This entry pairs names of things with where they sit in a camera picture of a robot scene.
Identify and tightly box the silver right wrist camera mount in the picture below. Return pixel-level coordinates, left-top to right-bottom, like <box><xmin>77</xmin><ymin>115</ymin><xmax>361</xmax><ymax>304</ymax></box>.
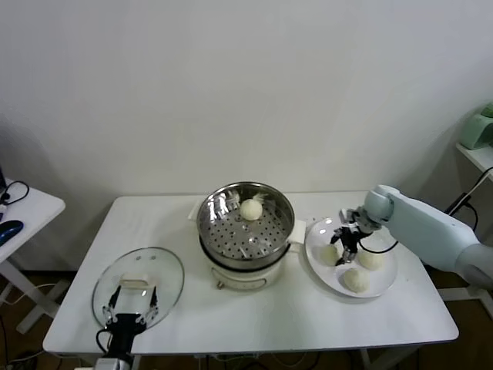
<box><xmin>337</xmin><ymin>207</ymin><xmax>361</xmax><ymax>229</ymax></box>

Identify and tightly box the pale green appliance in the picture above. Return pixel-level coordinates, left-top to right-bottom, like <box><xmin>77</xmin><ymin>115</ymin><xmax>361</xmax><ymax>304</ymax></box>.
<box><xmin>458</xmin><ymin>100</ymin><xmax>493</xmax><ymax>150</ymax></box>

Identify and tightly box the glass lid with white handle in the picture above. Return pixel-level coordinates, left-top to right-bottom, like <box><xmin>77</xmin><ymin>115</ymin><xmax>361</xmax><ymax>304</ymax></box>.
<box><xmin>91</xmin><ymin>247</ymin><xmax>185</xmax><ymax>335</ymax></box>

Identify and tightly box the black looped desk cable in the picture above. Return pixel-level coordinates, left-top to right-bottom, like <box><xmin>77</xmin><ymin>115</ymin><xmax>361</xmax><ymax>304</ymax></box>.
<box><xmin>0</xmin><ymin>180</ymin><xmax>31</xmax><ymax>211</ymax></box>

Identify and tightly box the white round plate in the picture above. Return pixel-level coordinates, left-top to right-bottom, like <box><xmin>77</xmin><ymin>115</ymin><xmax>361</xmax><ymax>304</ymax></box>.
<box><xmin>304</xmin><ymin>217</ymin><xmax>397</xmax><ymax>298</ymax></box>

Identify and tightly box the white floor cable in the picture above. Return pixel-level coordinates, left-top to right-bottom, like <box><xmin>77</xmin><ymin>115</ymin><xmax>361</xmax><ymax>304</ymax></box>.
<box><xmin>0</xmin><ymin>283</ymin><xmax>59</xmax><ymax>306</ymax></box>

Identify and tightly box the white shelf table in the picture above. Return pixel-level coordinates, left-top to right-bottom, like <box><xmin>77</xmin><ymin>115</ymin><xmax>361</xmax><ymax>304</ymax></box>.
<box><xmin>437</xmin><ymin>142</ymin><xmax>493</xmax><ymax>302</ymax></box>

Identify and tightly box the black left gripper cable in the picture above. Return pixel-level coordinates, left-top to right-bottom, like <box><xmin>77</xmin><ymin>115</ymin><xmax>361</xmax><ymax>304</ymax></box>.
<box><xmin>96</xmin><ymin>327</ymin><xmax>115</xmax><ymax>354</ymax></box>

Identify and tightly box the black power cable with adapter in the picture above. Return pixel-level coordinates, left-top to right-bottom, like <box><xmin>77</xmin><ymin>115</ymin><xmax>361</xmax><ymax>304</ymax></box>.
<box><xmin>442</xmin><ymin>166</ymin><xmax>493</xmax><ymax>232</ymax></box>

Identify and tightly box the white steamed baozi bun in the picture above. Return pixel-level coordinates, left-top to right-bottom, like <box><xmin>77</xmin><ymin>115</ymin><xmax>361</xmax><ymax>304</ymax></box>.
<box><xmin>357</xmin><ymin>249</ymin><xmax>386</xmax><ymax>271</ymax></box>
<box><xmin>342</xmin><ymin>267</ymin><xmax>370</xmax><ymax>294</ymax></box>
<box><xmin>318</xmin><ymin>244</ymin><xmax>340</xmax><ymax>267</ymax></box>
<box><xmin>240</xmin><ymin>199</ymin><xmax>264</xmax><ymax>222</ymax></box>

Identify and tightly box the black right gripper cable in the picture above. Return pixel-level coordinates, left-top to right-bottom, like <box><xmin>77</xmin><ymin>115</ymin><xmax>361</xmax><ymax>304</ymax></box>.
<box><xmin>357</xmin><ymin>234</ymin><xmax>400</xmax><ymax>256</ymax></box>

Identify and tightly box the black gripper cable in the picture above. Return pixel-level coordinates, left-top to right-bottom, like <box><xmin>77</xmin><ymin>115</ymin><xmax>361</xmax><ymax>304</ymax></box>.
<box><xmin>96</xmin><ymin>327</ymin><xmax>115</xmax><ymax>354</ymax></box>
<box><xmin>357</xmin><ymin>234</ymin><xmax>400</xmax><ymax>256</ymax></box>

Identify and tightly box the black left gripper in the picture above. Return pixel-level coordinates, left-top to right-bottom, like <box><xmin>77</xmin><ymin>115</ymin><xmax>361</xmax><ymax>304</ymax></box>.
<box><xmin>102</xmin><ymin>288</ymin><xmax>160</xmax><ymax>354</ymax></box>

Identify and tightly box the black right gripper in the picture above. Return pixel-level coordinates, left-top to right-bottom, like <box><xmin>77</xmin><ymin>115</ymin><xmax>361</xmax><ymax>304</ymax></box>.
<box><xmin>328</xmin><ymin>227</ymin><xmax>365</xmax><ymax>267</ymax></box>

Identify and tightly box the stainless steel steamer basket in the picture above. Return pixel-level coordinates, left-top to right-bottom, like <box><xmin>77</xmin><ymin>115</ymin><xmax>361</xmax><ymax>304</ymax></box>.
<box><xmin>187</xmin><ymin>180</ymin><xmax>308</xmax><ymax>271</ymax></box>

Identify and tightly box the white side table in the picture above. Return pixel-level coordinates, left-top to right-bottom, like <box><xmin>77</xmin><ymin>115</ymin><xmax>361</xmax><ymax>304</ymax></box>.
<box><xmin>0</xmin><ymin>179</ymin><xmax>66</xmax><ymax>336</ymax></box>

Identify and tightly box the white electric cooker pot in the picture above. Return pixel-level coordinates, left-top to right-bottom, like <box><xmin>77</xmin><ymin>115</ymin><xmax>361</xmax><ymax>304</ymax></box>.
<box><xmin>198</xmin><ymin>230</ymin><xmax>304</xmax><ymax>291</ymax></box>

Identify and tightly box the blue computer mouse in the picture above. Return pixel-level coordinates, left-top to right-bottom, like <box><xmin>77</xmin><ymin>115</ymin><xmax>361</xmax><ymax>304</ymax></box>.
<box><xmin>0</xmin><ymin>220</ymin><xmax>23</xmax><ymax>244</ymax></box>

